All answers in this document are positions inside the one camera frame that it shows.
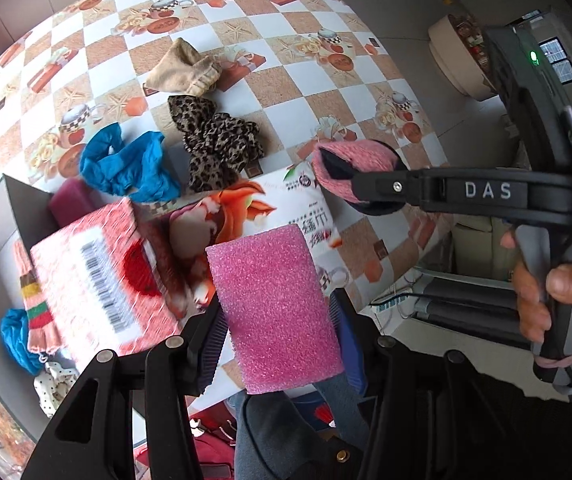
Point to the blue crinkled cloth cap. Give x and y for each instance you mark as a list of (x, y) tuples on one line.
[(131, 170), (13, 332)]

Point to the dark grey floor machine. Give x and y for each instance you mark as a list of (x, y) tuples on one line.
[(466, 305)]

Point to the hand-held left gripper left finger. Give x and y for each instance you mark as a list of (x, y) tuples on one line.
[(210, 345)]

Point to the floral tissue pack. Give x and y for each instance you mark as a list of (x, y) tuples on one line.
[(261, 205)]

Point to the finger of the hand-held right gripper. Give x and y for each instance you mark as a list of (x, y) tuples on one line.
[(391, 187)]

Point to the striped pink knit sock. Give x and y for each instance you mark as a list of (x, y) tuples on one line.
[(36, 310)]

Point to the leopard print scrunchie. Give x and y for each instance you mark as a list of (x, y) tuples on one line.
[(216, 132)]

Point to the red bag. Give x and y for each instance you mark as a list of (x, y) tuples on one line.
[(211, 447)]

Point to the checkered printed tablecloth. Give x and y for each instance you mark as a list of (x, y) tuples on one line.
[(286, 85)]

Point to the white power strip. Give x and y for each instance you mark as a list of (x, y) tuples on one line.
[(388, 307)]

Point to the beige fuzzy sock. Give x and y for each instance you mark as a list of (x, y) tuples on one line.
[(183, 67)]

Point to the magenta cloth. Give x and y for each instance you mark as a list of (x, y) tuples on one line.
[(71, 200)]

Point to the white polka dot cloth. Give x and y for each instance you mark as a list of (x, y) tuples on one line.
[(53, 385)]

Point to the cream round container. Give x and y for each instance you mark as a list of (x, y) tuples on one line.
[(453, 55)]

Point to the pink sponge block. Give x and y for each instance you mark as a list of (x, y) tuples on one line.
[(276, 310)]

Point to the pink black knit sock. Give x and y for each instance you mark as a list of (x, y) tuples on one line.
[(366, 155)]

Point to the red patterned tissue box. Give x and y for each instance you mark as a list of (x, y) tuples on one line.
[(91, 270)]

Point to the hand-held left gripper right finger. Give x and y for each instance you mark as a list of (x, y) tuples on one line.
[(348, 345)]

